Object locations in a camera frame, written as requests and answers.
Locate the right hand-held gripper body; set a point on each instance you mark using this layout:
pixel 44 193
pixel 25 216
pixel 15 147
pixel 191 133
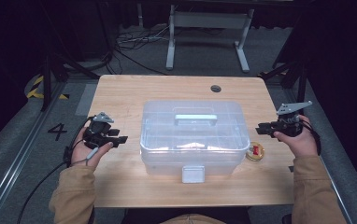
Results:
pixel 290 126

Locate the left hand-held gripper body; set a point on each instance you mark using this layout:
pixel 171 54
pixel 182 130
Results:
pixel 97 132

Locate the yellow round tape roll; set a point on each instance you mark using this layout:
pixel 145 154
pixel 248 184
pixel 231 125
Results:
pixel 255 151

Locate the clear plastic storage box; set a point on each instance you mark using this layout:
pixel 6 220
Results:
pixel 195 137

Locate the person's right hand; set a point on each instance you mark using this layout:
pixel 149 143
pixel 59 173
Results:
pixel 301 144

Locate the person's left hand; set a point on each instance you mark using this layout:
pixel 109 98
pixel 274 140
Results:
pixel 83 155

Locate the black metal stand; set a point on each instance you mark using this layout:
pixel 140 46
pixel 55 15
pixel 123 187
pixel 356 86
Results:
pixel 293 73
pixel 46 81

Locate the grey round table grommet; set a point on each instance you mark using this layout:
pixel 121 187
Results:
pixel 216 88

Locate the yellow black floor tape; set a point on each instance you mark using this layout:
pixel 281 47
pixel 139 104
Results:
pixel 33 92

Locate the person's tan clothing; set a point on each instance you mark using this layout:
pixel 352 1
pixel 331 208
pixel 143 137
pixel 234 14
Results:
pixel 193 219

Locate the white metal table frame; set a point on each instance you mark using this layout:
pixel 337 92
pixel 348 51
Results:
pixel 209 20

